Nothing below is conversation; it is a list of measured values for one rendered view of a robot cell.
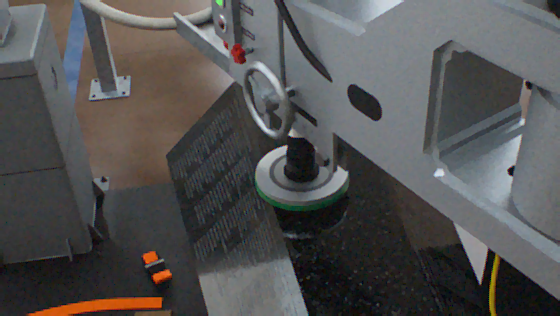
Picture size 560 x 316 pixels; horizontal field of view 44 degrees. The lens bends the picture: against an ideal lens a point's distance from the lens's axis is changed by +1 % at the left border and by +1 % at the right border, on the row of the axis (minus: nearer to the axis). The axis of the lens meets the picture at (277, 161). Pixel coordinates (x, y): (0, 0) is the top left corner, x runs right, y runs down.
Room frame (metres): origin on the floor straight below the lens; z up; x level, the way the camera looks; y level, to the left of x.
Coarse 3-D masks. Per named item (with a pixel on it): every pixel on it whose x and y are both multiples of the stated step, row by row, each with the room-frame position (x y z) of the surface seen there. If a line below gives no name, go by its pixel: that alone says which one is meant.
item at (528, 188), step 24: (552, 96) 0.67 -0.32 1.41; (528, 120) 0.69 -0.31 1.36; (552, 120) 0.64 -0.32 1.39; (528, 144) 0.67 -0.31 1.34; (552, 144) 0.64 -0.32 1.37; (528, 168) 0.66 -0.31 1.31; (552, 168) 0.63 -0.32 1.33; (528, 192) 0.65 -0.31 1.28; (552, 192) 0.62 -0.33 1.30; (528, 216) 0.64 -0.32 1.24; (552, 216) 0.62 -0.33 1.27
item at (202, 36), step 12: (180, 24) 1.56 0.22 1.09; (192, 24) 1.52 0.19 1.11; (204, 24) 1.60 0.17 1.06; (192, 36) 1.51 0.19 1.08; (204, 36) 1.46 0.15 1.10; (216, 36) 1.54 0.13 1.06; (204, 48) 1.46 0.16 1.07; (216, 48) 1.41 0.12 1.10; (216, 60) 1.41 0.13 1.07; (228, 60) 1.36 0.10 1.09; (228, 72) 1.37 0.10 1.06; (300, 120) 1.13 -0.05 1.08; (312, 120) 1.11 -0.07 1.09; (300, 132) 1.13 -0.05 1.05; (312, 132) 1.09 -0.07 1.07; (348, 144) 1.05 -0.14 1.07; (324, 156) 1.01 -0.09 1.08; (348, 156) 1.01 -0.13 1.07; (348, 168) 1.01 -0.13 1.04
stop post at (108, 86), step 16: (96, 16) 3.03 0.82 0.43; (96, 32) 3.03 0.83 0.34; (96, 48) 3.02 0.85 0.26; (96, 64) 3.02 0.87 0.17; (112, 64) 3.06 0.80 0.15; (96, 80) 3.13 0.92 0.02; (112, 80) 3.03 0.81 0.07; (128, 80) 3.12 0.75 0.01; (96, 96) 2.99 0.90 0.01; (112, 96) 2.98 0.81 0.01; (128, 96) 2.98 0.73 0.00
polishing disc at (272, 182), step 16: (272, 160) 1.28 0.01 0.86; (256, 176) 1.23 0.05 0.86; (272, 176) 1.22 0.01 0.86; (320, 176) 1.21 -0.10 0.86; (336, 176) 1.21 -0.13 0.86; (272, 192) 1.17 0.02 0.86; (288, 192) 1.16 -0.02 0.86; (304, 192) 1.16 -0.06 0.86; (320, 192) 1.16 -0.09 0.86; (336, 192) 1.16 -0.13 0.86
